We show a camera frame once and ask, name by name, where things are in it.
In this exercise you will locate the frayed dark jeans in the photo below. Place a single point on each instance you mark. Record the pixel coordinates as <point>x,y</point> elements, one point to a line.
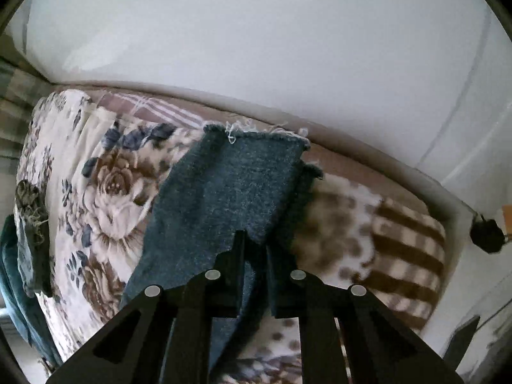
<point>32,224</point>

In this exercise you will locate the dark blue denim pants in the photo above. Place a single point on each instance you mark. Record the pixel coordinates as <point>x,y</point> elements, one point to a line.
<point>228,192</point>

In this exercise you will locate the floral brown and blue blanket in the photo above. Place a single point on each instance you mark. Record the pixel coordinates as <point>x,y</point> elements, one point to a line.
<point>108,192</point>

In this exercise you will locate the dark flat object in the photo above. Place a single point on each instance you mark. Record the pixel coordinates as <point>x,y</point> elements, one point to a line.
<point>462,342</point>

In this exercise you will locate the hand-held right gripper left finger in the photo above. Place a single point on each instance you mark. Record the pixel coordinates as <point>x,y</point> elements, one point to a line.
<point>235,276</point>

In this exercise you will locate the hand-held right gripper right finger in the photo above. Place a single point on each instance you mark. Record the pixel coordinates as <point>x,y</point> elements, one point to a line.
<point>284,290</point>

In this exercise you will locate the black round object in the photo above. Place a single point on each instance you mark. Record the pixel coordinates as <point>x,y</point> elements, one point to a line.
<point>487,235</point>

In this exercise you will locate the dark teal cloth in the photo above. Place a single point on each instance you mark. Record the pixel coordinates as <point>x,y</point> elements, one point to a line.
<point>18,288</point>

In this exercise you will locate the beige bed mattress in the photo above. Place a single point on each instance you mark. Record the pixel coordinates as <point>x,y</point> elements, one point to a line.
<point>360,144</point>

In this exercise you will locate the green plaid curtain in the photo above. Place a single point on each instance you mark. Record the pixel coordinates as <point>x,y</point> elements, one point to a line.
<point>16,100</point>

